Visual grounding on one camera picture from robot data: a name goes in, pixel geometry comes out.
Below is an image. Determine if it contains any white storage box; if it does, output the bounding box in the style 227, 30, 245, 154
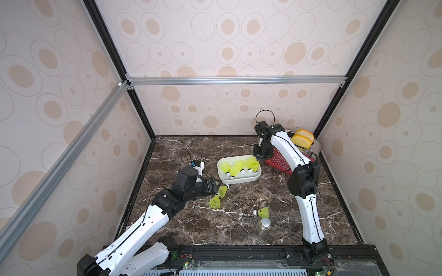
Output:
217, 155, 262, 185

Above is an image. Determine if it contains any silver left aluminium rail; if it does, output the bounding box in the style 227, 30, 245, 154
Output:
1, 80, 130, 262

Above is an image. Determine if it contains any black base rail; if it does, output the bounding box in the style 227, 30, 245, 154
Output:
91, 244, 391, 276

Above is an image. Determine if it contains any red dotted toaster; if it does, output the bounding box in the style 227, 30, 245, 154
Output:
265, 137, 315, 175

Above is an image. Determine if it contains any green shuttlecock group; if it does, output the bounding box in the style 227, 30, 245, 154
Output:
218, 185, 229, 198
208, 193, 221, 210
219, 162, 231, 178

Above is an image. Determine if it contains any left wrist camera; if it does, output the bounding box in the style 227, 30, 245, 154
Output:
191, 159, 204, 182

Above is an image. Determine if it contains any yellow toast slice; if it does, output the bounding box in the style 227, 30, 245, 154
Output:
295, 129, 315, 143
291, 135, 312, 149

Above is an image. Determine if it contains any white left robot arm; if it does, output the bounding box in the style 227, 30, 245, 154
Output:
77, 161, 222, 276

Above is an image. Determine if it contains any metal lidded shaker jar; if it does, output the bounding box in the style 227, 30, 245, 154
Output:
256, 218, 272, 236

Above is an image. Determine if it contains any silver horizontal aluminium rail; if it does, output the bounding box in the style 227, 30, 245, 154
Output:
128, 75, 347, 86

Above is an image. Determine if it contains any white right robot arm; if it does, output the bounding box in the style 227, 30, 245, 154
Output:
253, 121, 328, 263

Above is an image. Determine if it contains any green shuttlecock low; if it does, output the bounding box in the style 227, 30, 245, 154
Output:
253, 207, 270, 219

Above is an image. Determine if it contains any front yellow toast slice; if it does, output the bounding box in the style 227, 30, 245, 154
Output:
291, 135, 312, 149

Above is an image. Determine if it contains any back yellow toast slice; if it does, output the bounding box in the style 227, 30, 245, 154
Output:
295, 129, 315, 143

